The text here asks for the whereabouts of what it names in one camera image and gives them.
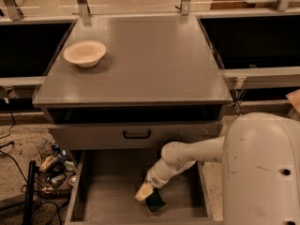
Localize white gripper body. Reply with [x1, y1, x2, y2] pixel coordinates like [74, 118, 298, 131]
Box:
[145, 163, 174, 188]

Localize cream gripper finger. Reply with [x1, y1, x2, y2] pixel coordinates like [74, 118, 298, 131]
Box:
[135, 182, 154, 202]

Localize green yellow sponge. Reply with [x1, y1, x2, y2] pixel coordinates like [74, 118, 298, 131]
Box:
[145, 188, 167, 214]

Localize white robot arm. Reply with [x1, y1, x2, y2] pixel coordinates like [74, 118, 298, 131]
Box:
[135, 112, 300, 225]

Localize grey open middle drawer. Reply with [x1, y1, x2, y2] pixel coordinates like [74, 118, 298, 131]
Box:
[65, 149, 223, 225]

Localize grey top drawer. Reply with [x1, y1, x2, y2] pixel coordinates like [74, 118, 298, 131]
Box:
[49, 121, 222, 150]

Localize grey cabinet with counter top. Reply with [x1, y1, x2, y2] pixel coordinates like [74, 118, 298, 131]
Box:
[32, 14, 233, 161]

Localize white bowl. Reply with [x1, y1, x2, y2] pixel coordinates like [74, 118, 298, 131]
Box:
[63, 40, 107, 68]

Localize black drawer handle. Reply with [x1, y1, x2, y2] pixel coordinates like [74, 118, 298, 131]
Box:
[123, 129, 152, 140]

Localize wire basket of clutter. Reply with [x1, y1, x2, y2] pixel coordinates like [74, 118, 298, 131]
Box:
[36, 139, 77, 199]

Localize black stand post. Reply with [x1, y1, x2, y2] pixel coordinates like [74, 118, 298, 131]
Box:
[22, 160, 36, 225]

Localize black floor cable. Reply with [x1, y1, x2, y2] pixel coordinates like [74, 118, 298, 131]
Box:
[0, 91, 64, 225]

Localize metal rail frame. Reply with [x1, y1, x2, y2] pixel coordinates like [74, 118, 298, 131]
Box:
[0, 0, 300, 91]

